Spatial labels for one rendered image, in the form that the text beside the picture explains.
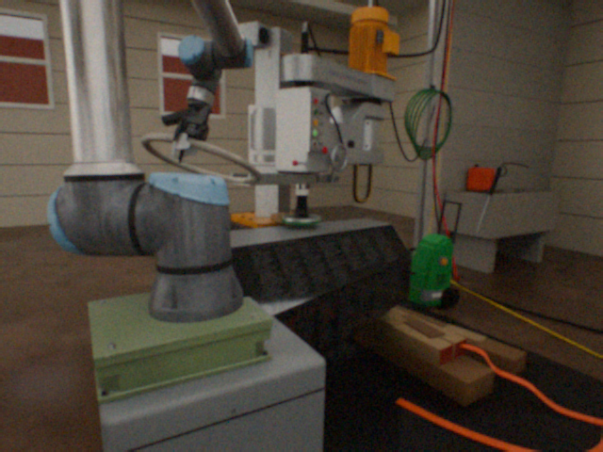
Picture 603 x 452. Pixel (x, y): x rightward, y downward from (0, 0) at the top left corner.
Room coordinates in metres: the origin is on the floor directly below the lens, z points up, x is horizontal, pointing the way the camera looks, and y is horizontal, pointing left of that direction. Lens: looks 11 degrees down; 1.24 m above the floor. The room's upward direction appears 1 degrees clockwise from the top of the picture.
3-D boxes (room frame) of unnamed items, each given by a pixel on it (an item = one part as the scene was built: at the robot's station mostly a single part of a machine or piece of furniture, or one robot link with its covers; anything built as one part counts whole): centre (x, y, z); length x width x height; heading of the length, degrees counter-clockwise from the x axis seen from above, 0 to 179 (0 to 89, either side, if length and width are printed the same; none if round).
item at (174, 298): (0.78, 0.22, 0.98); 0.19 x 0.19 x 0.10
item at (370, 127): (2.67, -0.39, 1.36); 0.19 x 0.19 x 0.20
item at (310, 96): (2.02, -0.04, 1.39); 0.08 x 0.03 x 0.28; 143
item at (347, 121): (2.45, -0.24, 1.32); 0.74 x 0.23 x 0.49; 143
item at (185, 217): (0.78, 0.23, 1.11); 0.17 x 0.15 x 0.18; 85
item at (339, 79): (2.42, -0.20, 1.63); 0.96 x 0.25 x 0.17; 143
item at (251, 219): (2.88, 0.22, 0.76); 0.49 x 0.49 x 0.05; 34
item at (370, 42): (2.66, -0.40, 1.92); 0.31 x 0.28 x 0.40; 53
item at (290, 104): (2.21, -0.04, 1.34); 0.36 x 0.22 x 0.45; 143
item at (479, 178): (4.71, -2.12, 1.00); 0.50 x 0.22 x 0.33; 120
